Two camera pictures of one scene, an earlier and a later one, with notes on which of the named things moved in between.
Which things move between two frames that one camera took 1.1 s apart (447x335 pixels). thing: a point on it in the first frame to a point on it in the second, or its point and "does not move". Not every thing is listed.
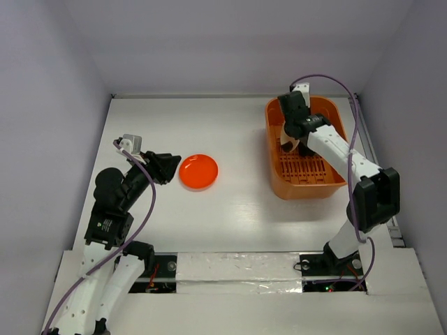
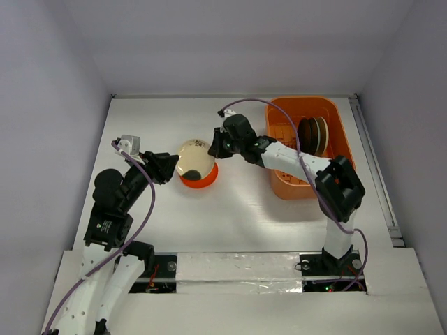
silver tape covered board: [238, 273] does not move
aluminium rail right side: [369, 149] does not move
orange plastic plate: [198, 172] does not move
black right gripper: [293, 109] to [221, 145]
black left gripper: [162, 165] does not move
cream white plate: [285, 137] to [195, 155]
